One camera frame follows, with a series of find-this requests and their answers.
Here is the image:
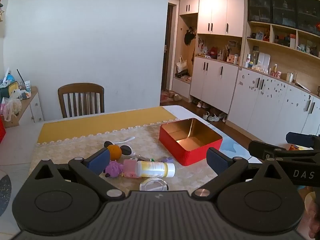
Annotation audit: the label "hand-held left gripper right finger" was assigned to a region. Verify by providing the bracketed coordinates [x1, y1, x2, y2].
[191, 147, 296, 202]

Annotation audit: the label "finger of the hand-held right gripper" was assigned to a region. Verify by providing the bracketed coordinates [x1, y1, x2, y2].
[248, 140, 320, 160]
[285, 132, 320, 149]

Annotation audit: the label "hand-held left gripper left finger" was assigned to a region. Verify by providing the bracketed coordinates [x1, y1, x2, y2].
[27, 147, 126, 201]

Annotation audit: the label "purple spiky toy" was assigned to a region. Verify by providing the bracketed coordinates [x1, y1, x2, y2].
[104, 160, 124, 178]

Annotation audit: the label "orange fruit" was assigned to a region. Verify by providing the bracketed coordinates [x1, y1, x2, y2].
[108, 144, 122, 161]

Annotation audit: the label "red rectangular box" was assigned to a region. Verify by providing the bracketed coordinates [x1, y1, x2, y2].
[159, 117, 223, 167]

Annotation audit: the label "white and yellow bottle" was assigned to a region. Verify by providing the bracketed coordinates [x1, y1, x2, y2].
[136, 160, 176, 178]

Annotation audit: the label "clear round container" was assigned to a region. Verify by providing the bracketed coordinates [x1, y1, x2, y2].
[139, 177, 169, 192]

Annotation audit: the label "person's right hand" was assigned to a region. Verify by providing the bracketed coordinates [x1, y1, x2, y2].
[308, 200, 320, 239]

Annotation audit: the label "light blue printed mat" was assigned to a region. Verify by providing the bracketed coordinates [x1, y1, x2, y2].
[221, 133, 253, 161]

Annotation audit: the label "beige lace table mat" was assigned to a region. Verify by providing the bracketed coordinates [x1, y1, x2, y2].
[29, 120, 252, 196]

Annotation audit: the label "white sunglasses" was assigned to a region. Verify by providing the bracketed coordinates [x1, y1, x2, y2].
[111, 137, 137, 157]

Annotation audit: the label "pink ribbed pad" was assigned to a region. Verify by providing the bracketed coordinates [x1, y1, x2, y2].
[121, 159, 140, 179]

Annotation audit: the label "yellow table cloth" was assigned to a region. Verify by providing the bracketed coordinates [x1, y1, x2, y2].
[37, 106, 179, 145]

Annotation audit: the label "white sideboard cabinet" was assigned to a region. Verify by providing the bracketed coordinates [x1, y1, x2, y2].
[227, 67, 320, 148]

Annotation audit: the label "brown wooden chair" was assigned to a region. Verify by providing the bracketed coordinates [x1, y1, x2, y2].
[58, 83, 105, 118]

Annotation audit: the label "white shoe cabinet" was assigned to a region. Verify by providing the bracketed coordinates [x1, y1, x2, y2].
[190, 56, 240, 115]

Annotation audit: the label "white bench cabinet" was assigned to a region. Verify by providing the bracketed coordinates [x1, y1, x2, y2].
[172, 76, 192, 100]

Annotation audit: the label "white side cabinet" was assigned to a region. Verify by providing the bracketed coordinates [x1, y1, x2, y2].
[4, 86, 44, 128]

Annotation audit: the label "wooden open shelf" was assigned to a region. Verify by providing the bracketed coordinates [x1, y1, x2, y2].
[246, 21, 320, 60]

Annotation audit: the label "dark speckled round mat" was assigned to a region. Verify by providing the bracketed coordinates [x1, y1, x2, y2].
[0, 174, 12, 217]

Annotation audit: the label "white tote bag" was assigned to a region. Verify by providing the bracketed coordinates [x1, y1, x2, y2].
[176, 56, 188, 74]

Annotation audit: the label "clear plastic bag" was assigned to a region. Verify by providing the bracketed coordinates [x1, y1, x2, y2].
[1, 97, 22, 121]

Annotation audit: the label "dark brown door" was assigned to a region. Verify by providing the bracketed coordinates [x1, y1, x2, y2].
[161, 2, 175, 101]

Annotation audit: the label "black hanging bag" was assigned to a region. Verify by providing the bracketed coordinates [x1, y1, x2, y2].
[184, 27, 197, 46]

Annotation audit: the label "dark glass door cabinet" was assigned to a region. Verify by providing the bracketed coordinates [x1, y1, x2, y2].
[247, 0, 320, 36]

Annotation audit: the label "white wall cabinet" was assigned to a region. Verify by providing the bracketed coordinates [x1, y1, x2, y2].
[179, 0, 245, 38]

